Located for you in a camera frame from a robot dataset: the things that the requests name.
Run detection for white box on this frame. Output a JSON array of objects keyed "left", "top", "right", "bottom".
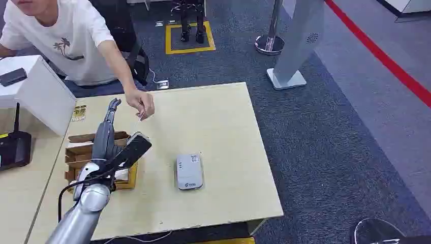
[{"left": 0, "top": 55, "right": 78, "bottom": 137}]

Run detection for black office chair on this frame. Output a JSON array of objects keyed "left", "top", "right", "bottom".
[{"left": 90, "top": 0, "right": 151, "bottom": 87}]

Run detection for white cabinet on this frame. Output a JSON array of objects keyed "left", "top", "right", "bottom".
[{"left": 376, "top": 0, "right": 431, "bottom": 23}]

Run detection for grey card reader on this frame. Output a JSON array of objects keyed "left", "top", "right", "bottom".
[{"left": 175, "top": 153, "right": 204, "bottom": 192}]

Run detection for red floor tape line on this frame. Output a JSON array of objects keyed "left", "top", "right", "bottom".
[{"left": 324, "top": 0, "right": 431, "bottom": 109}]

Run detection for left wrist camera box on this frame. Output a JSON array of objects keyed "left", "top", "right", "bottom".
[{"left": 107, "top": 131, "right": 153, "bottom": 171}]

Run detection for yellow floor tape strip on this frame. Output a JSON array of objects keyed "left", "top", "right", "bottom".
[{"left": 188, "top": 237, "right": 256, "bottom": 244}]

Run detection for person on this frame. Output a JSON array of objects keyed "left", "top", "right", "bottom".
[{"left": 0, "top": 0, "right": 147, "bottom": 99}]

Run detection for white card stack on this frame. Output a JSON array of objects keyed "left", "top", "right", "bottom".
[
  {"left": 113, "top": 168, "right": 131, "bottom": 182},
  {"left": 67, "top": 141, "right": 94, "bottom": 149}
]

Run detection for black robot legs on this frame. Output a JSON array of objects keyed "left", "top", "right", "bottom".
[{"left": 170, "top": 0, "right": 206, "bottom": 44}]

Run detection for gold printed card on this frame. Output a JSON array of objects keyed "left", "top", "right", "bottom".
[{"left": 71, "top": 104, "right": 88, "bottom": 123}]

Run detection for chrome stanchion base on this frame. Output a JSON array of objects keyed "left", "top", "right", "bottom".
[{"left": 350, "top": 217, "right": 407, "bottom": 244}]

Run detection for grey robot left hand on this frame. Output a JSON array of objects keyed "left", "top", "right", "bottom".
[{"left": 91, "top": 98, "right": 124, "bottom": 163}]

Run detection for yellow floor tape square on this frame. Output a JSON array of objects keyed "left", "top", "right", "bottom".
[{"left": 164, "top": 20, "right": 217, "bottom": 55}]

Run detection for small black device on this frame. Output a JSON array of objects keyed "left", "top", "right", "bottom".
[{"left": 0, "top": 68, "right": 28, "bottom": 87}]

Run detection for white cable under desk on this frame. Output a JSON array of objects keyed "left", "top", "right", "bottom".
[{"left": 102, "top": 230, "right": 173, "bottom": 244}]

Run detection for chrome stanchion post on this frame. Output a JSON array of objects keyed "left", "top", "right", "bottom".
[{"left": 254, "top": 0, "right": 286, "bottom": 55}]

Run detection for wooden card box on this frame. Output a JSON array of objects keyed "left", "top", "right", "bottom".
[{"left": 65, "top": 131, "right": 139, "bottom": 193}]

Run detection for grey kiosk stand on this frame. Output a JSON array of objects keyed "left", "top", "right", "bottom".
[{"left": 266, "top": 0, "right": 326, "bottom": 91}]

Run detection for person's left hand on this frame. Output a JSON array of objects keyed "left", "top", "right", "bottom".
[{"left": 125, "top": 88, "right": 156, "bottom": 121}]

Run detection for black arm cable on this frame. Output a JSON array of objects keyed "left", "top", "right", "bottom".
[{"left": 57, "top": 168, "right": 117, "bottom": 223}]

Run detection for black router with antenna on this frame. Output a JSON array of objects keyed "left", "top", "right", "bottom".
[{"left": 0, "top": 102, "right": 33, "bottom": 172}]

